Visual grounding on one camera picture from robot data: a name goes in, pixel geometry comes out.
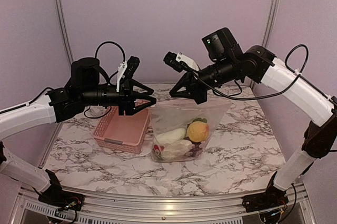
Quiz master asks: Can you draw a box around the pink perforated plastic basket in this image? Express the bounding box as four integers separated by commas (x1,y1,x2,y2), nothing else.
93,106,150,154

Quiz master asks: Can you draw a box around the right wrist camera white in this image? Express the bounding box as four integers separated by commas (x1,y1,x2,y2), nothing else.
163,52,200,73

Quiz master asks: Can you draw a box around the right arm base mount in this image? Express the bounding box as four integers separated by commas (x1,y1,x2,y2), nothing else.
242,172,289,212

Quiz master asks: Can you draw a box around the yellow toy lemon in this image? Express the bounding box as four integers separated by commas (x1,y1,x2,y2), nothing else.
187,121,209,143

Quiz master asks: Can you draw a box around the white toy vegetable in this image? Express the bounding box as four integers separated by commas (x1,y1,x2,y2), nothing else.
161,140,195,160
155,128,186,145

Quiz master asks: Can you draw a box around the left aluminium frame post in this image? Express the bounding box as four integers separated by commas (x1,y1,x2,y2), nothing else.
55,0,74,65

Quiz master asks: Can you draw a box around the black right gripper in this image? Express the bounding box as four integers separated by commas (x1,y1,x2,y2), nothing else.
170,55,239,104

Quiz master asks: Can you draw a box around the red toy apple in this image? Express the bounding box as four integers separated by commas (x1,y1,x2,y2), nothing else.
152,144,165,157

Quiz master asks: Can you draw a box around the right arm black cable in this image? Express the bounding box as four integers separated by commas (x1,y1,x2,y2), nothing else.
194,44,309,101

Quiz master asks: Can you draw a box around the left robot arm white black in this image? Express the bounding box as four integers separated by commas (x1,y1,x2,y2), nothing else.
1,56,156,140

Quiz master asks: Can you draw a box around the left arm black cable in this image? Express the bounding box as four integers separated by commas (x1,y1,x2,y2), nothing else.
84,41,127,119

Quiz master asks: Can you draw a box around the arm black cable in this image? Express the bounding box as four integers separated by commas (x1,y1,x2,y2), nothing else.
84,41,127,119
194,44,309,101

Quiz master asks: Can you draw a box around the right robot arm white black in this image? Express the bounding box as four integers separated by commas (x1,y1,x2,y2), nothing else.
164,27,336,207

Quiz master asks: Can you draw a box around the right aluminium frame post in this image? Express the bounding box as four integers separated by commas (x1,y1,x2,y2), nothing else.
262,0,280,47

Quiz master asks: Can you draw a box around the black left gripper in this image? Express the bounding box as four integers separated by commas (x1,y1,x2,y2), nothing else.
80,78,157,115

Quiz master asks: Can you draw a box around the dark maroon toy fruit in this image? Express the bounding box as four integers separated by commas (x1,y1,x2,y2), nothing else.
187,144,203,158

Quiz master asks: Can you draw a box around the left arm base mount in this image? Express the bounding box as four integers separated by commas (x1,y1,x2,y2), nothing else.
36,170,84,211

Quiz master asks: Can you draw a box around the clear pink zip top bag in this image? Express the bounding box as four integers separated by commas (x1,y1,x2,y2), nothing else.
149,99,232,163

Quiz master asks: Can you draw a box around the aluminium frame post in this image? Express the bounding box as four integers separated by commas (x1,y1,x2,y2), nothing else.
55,0,74,65
262,0,280,47

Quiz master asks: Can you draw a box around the aluminium front rail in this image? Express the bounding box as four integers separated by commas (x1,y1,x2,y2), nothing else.
10,179,316,224

